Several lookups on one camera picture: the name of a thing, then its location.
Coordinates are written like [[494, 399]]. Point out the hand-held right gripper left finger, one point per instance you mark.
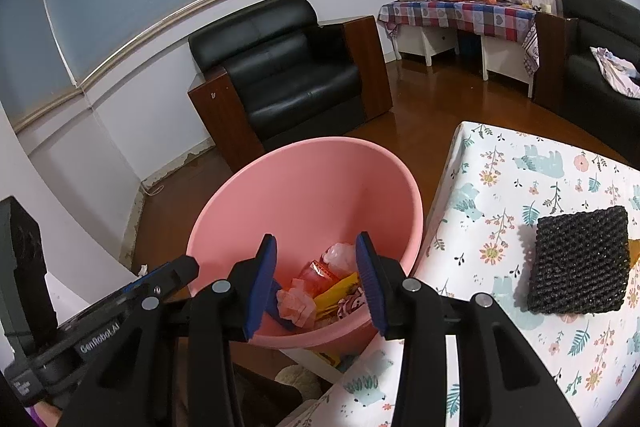
[[260, 287]]

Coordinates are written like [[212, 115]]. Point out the beige plush toy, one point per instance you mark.
[[297, 382]]

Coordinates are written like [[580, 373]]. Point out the floral printed table cover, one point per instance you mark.
[[500, 207]]

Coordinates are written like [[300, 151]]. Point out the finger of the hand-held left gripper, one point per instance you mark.
[[172, 272]]

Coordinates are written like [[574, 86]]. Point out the black mesh foam pad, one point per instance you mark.
[[575, 262]]

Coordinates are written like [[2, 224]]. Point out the pink plastic basin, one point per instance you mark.
[[320, 187]]

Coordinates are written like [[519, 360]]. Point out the plaid tablecloth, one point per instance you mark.
[[470, 14]]

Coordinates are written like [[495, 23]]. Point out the black leather sofa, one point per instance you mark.
[[585, 72]]

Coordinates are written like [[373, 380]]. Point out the yellow wrapper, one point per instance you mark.
[[335, 297]]

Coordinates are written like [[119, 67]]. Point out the black leather armchair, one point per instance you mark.
[[285, 67]]

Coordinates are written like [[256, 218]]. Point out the pink crumpled wrapper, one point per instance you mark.
[[297, 304]]

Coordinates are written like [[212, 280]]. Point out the white crumpled tissue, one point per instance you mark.
[[143, 270]]

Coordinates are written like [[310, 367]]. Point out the white desk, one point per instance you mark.
[[505, 62]]

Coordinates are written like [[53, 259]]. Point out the patterned cloth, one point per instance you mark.
[[617, 69]]

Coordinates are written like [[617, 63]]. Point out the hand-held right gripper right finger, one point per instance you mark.
[[372, 287]]

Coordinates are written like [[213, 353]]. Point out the patterned white wrapper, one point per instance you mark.
[[352, 307]]

